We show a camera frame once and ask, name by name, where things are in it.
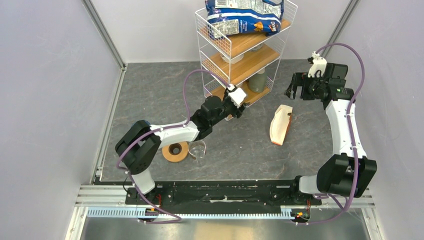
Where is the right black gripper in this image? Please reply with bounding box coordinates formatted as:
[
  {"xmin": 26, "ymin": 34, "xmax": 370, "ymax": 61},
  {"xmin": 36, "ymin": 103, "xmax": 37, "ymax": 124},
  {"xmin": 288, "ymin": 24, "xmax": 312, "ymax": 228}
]
[{"xmin": 284, "ymin": 72, "xmax": 328, "ymax": 101}]

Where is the white wire wooden shelf rack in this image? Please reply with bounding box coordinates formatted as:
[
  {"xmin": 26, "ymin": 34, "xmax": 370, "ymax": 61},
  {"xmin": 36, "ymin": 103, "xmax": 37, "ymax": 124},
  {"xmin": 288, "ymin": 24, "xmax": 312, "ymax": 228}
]
[{"xmin": 195, "ymin": 0, "xmax": 298, "ymax": 106}]

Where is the clear glass carafe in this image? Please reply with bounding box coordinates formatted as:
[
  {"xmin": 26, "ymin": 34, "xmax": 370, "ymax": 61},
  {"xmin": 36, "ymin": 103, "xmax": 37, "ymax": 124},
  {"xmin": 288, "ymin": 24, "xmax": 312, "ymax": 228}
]
[{"xmin": 188, "ymin": 140, "xmax": 206, "ymax": 167}]

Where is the round wooden dripper stand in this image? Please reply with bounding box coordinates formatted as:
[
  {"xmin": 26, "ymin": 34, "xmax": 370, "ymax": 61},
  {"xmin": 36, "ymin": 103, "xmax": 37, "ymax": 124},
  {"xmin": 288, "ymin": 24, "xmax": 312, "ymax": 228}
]
[{"xmin": 162, "ymin": 141, "xmax": 189, "ymax": 163}]

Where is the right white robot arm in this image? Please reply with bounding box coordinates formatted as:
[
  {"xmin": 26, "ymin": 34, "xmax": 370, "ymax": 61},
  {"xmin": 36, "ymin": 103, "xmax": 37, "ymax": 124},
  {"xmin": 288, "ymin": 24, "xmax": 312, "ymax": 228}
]
[{"xmin": 285, "ymin": 63, "xmax": 377, "ymax": 205}]

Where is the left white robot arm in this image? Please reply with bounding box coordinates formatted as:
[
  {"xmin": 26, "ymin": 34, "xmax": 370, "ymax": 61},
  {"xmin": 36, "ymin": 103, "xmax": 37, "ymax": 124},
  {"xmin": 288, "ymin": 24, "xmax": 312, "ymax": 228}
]
[{"xmin": 115, "ymin": 88, "xmax": 247, "ymax": 205}]

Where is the white coffee filter stack holder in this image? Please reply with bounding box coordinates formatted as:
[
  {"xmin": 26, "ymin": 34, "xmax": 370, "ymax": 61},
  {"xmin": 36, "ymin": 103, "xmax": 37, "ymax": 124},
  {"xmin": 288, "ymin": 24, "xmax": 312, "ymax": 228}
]
[{"xmin": 269, "ymin": 104, "xmax": 293, "ymax": 146}]

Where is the grey green spray bottle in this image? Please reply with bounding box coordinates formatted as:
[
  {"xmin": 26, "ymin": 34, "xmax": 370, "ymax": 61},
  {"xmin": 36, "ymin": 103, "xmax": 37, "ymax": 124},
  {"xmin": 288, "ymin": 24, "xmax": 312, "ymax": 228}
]
[{"xmin": 248, "ymin": 68, "xmax": 267, "ymax": 93}]

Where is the white plastic jug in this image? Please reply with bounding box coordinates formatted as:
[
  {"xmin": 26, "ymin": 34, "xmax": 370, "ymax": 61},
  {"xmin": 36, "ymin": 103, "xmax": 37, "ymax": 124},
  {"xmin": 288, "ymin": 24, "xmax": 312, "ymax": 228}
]
[{"xmin": 220, "ymin": 54, "xmax": 244, "ymax": 64}]

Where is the blue chips bag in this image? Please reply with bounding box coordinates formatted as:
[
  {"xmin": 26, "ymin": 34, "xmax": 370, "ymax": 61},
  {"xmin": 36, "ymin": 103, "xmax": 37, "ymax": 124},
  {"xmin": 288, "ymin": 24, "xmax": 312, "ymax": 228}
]
[{"xmin": 205, "ymin": 0, "xmax": 284, "ymax": 40}]

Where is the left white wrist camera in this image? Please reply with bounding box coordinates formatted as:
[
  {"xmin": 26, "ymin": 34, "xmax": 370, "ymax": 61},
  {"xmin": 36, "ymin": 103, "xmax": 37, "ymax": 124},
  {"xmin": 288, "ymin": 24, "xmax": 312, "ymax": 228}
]
[{"xmin": 227, "ymin": 84, "xmax": 247, "ymax": 109}]

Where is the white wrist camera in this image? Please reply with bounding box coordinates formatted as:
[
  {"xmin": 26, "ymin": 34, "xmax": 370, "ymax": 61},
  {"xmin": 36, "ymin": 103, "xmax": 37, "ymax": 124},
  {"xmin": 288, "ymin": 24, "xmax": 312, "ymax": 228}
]
[
  {"xmin": 227, "ymin": 84, "xmax": 247, "ymax": 109},
  {"xmin": 307, "ymin": 51, "xmax": 328, "ymax": 78}
]

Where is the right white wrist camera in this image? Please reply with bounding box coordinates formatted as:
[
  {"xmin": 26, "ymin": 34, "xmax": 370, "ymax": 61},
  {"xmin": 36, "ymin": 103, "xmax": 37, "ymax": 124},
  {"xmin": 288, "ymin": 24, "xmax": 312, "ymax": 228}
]
[{"xmin": 307, "ymin": 51, "xmax": 328, "ymax": 78}]

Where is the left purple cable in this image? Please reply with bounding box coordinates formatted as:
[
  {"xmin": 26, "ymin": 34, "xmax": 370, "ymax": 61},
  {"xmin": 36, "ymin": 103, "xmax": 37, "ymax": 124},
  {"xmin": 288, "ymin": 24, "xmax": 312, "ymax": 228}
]
[{"xmin": 115, "ymin": 68, "xmax": 233, "ymax": 225}]

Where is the purple cable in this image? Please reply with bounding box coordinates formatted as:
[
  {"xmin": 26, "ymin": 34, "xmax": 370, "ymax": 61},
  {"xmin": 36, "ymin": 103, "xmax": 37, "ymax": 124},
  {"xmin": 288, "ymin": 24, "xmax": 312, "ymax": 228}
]
[
  {"xmin": 294, "ymin": 42, "xmax": 366, "ymax": 226},
  {"xmin": 115, "ymin": 68, "xmax": 233, "ymax": 225}
]

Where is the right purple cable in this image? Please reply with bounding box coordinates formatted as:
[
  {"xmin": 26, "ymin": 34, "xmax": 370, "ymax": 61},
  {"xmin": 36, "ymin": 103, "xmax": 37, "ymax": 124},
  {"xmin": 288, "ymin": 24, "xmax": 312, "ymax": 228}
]
[{"xmin": 294, "ymin": 42, "xmax": 366, "ymax": 226}]

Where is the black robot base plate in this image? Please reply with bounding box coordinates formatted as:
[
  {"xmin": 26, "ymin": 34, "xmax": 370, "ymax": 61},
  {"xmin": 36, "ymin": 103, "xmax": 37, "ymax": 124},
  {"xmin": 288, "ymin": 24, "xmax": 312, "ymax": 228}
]
[{"xmin": 145, "ymin": 179, "xmax": 322, "ymax": 215}]

